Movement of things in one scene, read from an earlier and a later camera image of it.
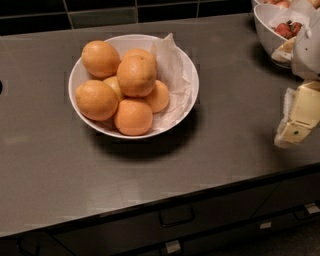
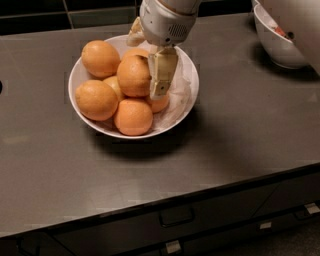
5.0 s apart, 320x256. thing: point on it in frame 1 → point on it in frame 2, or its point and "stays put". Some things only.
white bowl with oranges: x=134 y=86 stays put
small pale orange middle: x=113 y=82 stays put
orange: x=136 y=73 stays put
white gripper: x=308 y=53 → x=163 y=25
